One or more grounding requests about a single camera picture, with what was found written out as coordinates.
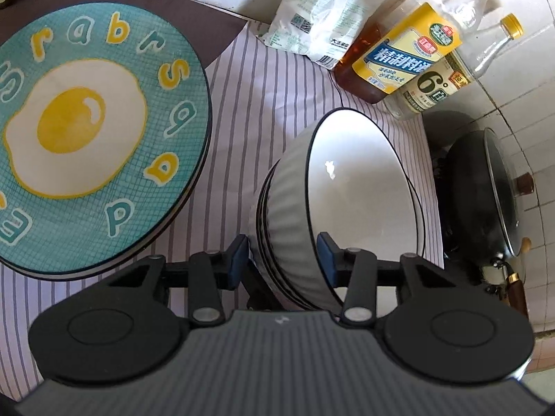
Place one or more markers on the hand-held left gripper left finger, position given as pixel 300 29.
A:
pixel 238 262

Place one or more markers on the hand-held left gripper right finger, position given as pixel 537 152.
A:
pixel 327 260

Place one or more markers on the white plate with sun print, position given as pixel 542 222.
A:
pixel 78 272

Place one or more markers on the blue plate with egg print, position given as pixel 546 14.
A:
pixel 99 138

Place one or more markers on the striped tablecloth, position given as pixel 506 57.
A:
pixel 251 130

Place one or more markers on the black wok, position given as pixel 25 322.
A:
pixel 468 199

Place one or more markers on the glass wok lid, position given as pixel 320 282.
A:
pixel 505 199

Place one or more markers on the clear bottle with white label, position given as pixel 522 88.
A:
pixel 433 91

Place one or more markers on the yellow label bottle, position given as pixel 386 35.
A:
pixel 403 56

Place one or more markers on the white plastic bag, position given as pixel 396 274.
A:
pixel 321 13

